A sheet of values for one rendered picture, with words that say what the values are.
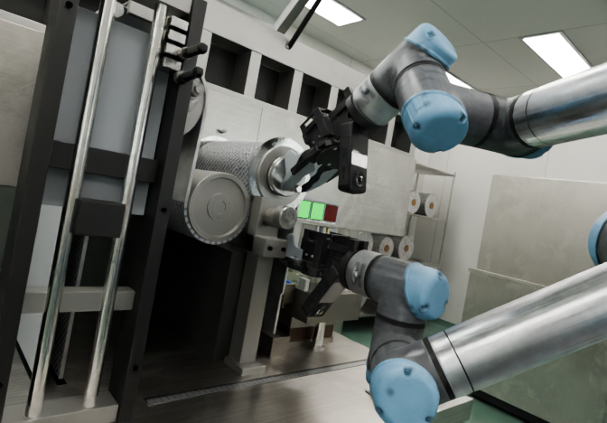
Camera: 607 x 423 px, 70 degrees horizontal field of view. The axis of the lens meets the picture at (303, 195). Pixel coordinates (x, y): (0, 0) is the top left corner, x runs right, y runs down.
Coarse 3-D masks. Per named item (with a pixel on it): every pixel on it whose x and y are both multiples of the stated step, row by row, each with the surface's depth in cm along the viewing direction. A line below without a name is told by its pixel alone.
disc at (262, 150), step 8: (264, 144) 80; (272, 144) 81; (280, 144) 82; (288, 144) 83; (296, 144) 84; (256, 152) 79; (264, 152) 80; (256, 160) 79; (256, 168) 79; (248, 176) 78; (256, 176) 79; (248, 184) 78; (256, 184) 79; (256, 192) 79; (296, 200) 86
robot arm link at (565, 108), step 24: (600, 72) 44; (528, 96) 54; (552, 96) 50; (576, 96) 46; (600, 96) 44; (504, 120) 57; (528, 120) 53; (552, 120) 50; (576, 120) 47; (600, 120) 45; (480, 144) 59; (504, 144) 58; (528, 144) 55; (552, 144) 54
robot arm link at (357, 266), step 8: (360, 256) 71; (368, 256) 70; (376, 256) 69; (352, 264) 70; (360, 264) 69; (368, 264) 68; (352, 272) 70; (360, 272) 69; (352, 280) 70; (360, 280) 68; (352, 288) 71; (360, 288) 69
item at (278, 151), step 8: (272, 152) 80; (280, 152) 81; (296, 152) 84; (264, 160) 79; (272, 160) 80; (264, 168) 79; (264, 176) 80; (304, 176) 86; (264, 184) 80; (264, 192) 80; (288, 200) 84
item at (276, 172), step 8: (280, 160) 80; (272, 168) 79; (280, 168) 80; (272, 176) 79; (280, 176) 80; (272, 184) 79; (280, 184) 80; (296, 184) 83; (272, 192) 81; (280, 192) 81; (288, 192) 82
